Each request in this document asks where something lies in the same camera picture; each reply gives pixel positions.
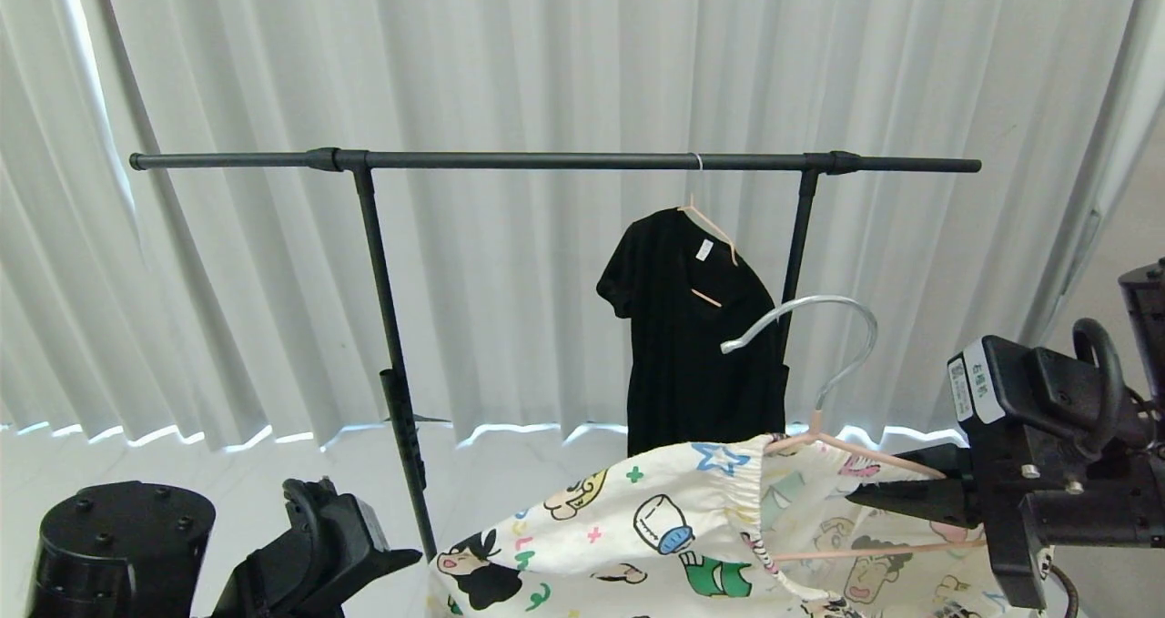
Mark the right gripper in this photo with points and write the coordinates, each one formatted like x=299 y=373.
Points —
x=1056 y=527

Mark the pink clothes hanger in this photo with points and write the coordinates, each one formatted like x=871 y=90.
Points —
x=719 y=233
x=869 y=345

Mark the black garment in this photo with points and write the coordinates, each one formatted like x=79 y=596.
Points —
x=701 y=381

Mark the cream printed garment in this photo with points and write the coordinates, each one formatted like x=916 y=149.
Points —
x=637 y=527

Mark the black clothes rack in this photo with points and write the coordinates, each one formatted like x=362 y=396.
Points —
x=546 y=160

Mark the white curtain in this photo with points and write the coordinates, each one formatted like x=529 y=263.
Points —
x=455 y=281

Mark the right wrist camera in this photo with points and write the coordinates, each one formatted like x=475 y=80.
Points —
x=1028 y=390

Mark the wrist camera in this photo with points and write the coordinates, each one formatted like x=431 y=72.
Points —
x=337 y=554
x=1028 y=390

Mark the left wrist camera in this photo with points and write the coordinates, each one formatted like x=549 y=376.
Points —
x=337 y=554

